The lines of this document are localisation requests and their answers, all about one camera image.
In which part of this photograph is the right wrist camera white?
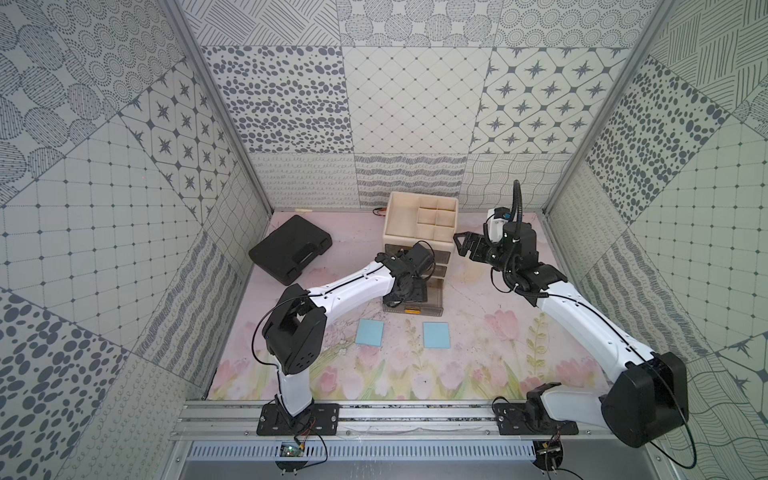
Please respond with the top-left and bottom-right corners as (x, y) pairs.
(483, 207), (512, 244)

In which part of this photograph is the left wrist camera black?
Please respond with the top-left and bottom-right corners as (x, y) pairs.
(405, 240), (436, 280)

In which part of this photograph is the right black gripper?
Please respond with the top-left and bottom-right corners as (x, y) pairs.
(453, 232), (516, 277)

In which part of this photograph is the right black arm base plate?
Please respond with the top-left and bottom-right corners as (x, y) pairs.
(491, 397), (579, 437)

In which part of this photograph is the black round connector box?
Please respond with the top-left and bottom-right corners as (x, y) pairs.
(533, 441), (564, 473)

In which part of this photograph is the green circuit board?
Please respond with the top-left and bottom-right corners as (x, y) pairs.
(277, 442), (305, 461)

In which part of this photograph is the blue sticky pad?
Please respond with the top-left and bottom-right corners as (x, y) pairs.
(423, 322), (451, 349)
(355, 319), (384, 348)

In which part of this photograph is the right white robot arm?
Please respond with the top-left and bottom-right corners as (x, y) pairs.
(453, 223), (689, 448)

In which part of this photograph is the black plastic tool case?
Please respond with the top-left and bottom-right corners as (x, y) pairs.
(248, 215), (333, 286)

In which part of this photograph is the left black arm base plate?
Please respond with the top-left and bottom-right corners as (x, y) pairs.
(256, 401), (340, 436)

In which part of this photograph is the beige desktop drawer organizer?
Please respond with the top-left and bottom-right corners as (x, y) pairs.
(382, 191), (460, 283)

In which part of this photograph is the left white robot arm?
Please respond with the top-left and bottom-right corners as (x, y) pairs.
(257, 245), (435, 421)

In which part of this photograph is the aluminium mounting rail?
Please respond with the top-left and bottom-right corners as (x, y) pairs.
(171, 400), (612, 440)

